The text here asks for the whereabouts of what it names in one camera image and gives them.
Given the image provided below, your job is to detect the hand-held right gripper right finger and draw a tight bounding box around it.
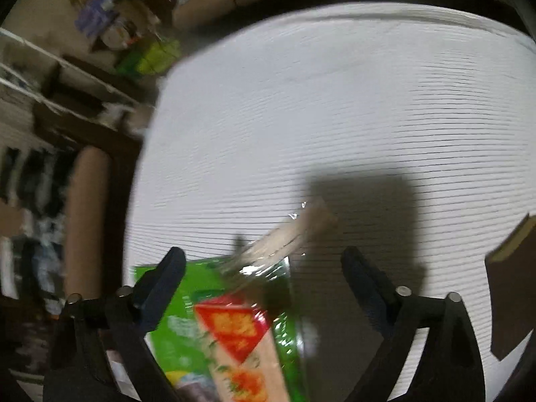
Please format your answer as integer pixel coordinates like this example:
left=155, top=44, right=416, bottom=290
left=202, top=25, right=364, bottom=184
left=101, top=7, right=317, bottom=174
left=341, top=246, right=486, bottom=402

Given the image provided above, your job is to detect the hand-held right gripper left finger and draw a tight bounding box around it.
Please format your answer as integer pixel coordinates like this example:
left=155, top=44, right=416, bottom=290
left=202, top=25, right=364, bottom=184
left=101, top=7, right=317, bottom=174
left=42, top=246, right=187, bottom=402

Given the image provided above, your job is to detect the green sushi kit packet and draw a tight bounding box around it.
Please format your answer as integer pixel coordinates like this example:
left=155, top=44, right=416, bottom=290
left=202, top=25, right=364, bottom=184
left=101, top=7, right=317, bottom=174
left=133, top=197, right=341, bottom=402

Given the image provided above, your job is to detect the black storage container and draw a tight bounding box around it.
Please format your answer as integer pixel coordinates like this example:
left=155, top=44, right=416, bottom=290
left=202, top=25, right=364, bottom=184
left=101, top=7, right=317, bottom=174
left=485, top=213, right=536, bottom=361

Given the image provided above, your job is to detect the green plastic bag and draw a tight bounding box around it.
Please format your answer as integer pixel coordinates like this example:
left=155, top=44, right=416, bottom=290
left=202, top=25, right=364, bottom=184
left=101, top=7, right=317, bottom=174
left=116, top=39, right=182, bottom=77

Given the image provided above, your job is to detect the white standing rack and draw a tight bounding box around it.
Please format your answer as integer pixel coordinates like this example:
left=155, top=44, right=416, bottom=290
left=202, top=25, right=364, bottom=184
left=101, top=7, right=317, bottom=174
left=0, top=27, right=141, bottom=107

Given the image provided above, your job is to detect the stack of blue boxes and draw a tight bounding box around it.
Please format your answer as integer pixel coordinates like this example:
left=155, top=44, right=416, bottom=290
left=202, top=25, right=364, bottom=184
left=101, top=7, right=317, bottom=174
left=75, top=0, right=120, bottom=36

